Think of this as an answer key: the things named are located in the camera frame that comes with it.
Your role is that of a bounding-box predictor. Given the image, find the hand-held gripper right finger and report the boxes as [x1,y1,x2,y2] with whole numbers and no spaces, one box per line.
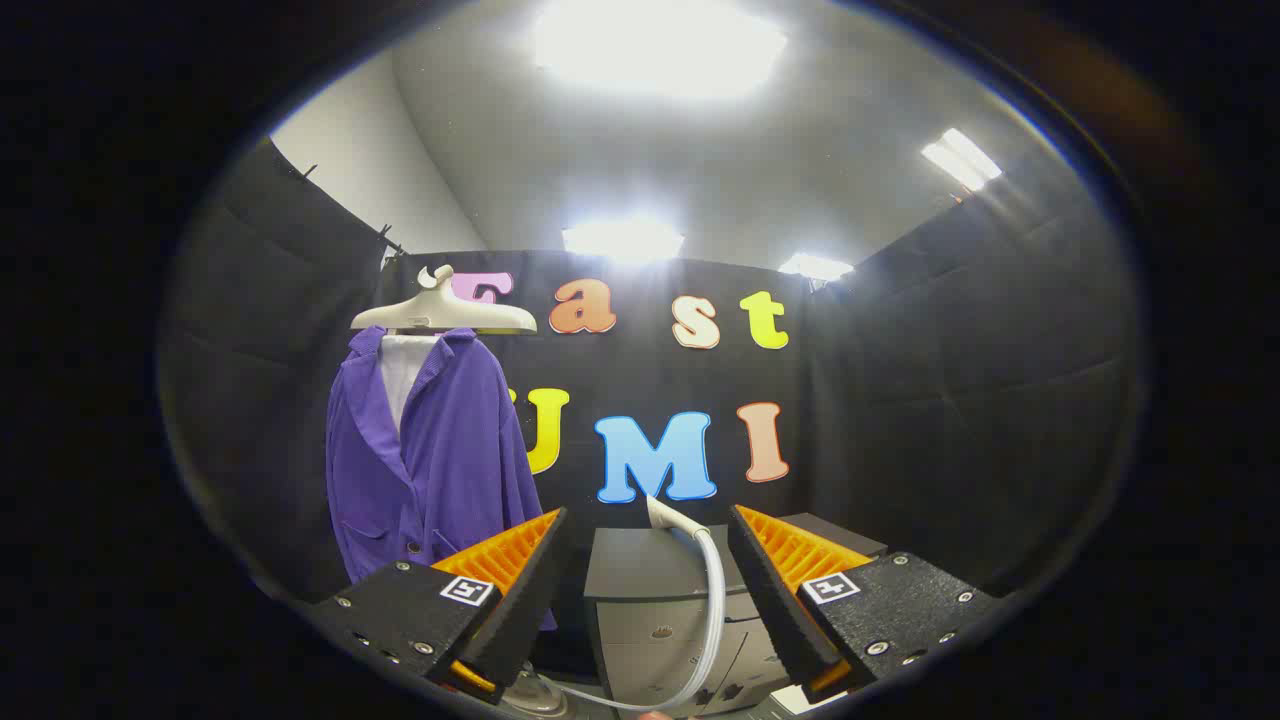
[727,504,1001,701]

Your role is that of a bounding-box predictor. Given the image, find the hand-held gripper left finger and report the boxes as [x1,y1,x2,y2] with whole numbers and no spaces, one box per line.
[310,507,573,706]

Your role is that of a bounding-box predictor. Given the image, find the white garment steamer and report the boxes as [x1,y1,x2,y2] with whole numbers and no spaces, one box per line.
[538,494,728,714]

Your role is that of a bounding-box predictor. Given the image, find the purple corduroy jacket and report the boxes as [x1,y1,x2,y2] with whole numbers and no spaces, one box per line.
[326,326,557,631]

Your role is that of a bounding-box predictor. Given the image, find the white clothes hanger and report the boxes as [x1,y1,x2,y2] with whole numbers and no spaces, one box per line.
[350,264,538,335]

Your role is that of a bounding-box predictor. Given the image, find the white flat board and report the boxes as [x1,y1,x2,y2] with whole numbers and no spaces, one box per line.
[770,684,851,715]

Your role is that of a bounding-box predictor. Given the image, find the grey drawer cabinet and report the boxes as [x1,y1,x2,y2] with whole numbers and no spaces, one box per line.
[583,512,889,717]

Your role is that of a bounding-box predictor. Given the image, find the ceiling light panel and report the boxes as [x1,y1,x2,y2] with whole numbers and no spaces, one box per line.
[920,127,1004,192]
[533,0,789,102]
[561,217,687,264]
[777,251,856,282]

